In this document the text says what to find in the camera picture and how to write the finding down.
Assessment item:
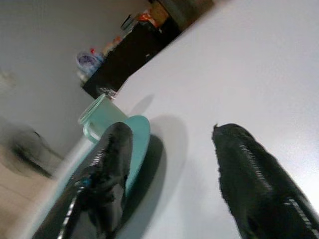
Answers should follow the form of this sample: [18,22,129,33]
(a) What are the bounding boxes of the clear bluish plastic container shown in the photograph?
[76,51,104,76]

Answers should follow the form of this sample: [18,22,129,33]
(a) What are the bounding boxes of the teal mug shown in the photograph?
[77,94,129,145]

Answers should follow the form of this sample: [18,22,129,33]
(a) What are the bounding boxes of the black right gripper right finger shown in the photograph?
[211,123,319,239]

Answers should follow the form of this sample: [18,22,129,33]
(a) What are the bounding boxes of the black cabinet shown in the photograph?
[81,14,182,100]

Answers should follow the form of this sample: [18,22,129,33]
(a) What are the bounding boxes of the colourful packages pile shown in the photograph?
[136,4,170,28]

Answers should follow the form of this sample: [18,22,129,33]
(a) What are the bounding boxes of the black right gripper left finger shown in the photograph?
[32,121,134,239]

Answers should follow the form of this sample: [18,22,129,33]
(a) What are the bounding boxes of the teal round plate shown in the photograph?
[29,115,152,236]

